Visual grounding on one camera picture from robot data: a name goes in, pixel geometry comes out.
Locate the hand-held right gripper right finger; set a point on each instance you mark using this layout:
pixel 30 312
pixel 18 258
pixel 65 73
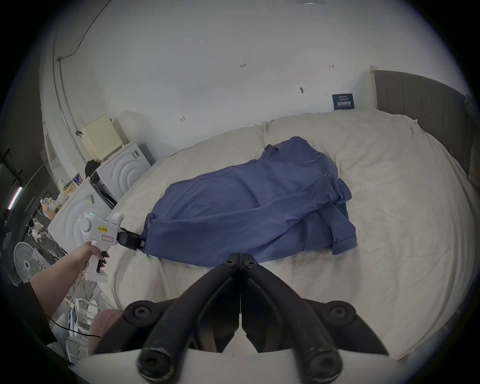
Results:
pixel 300 318

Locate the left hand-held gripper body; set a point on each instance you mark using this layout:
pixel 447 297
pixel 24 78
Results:
pixel 98 228

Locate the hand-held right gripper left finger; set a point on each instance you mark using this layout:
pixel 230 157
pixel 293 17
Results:
pixel 176 318

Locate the dark blue shirt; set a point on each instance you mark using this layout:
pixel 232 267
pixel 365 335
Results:
pixel 243 195

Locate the person's left forearm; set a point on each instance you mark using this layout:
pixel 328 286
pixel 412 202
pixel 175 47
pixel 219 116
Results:
pixel 56 279

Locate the person's left hand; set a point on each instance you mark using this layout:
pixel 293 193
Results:
pixel 85 255

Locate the person's legs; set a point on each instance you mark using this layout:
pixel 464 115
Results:
pixel 103 326

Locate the white standing fan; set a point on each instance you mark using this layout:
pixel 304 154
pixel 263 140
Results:
pixel 26 262

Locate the cream perforated box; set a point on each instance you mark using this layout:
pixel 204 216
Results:
pixel 101 138

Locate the white plastic chair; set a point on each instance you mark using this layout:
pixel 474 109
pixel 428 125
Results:
pixel 80 318

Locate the person's body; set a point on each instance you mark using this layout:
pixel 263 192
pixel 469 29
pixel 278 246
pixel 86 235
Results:
pixel 32 322

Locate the bed with beige sheet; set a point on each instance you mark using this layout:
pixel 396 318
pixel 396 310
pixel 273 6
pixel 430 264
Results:
pixel 397 195

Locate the dark blue card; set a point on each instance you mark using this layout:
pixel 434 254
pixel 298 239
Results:
pixel 343 101

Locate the grey padded headboard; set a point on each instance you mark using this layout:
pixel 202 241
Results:
pixel 420 97

